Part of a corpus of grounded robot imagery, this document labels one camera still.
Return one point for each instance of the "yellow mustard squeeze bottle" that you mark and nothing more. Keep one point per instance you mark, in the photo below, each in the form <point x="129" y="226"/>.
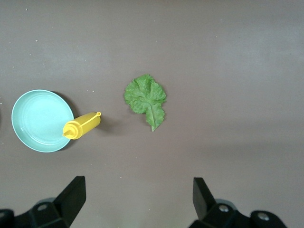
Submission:
<point x="83" y="124"/>

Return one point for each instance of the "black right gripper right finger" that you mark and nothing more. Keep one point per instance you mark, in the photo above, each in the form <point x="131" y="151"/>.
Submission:
<point x="204" y="202"/>

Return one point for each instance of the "mint green round plate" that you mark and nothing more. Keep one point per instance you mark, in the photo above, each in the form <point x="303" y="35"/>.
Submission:
<point x="35" y="118"/>

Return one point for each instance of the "green lettuce leaf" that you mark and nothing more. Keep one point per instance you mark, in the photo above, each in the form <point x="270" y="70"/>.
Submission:
<point x="145" y="97"/>

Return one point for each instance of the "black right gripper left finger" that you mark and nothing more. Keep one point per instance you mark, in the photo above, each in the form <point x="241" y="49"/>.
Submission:
<point x="71" y="202"/>

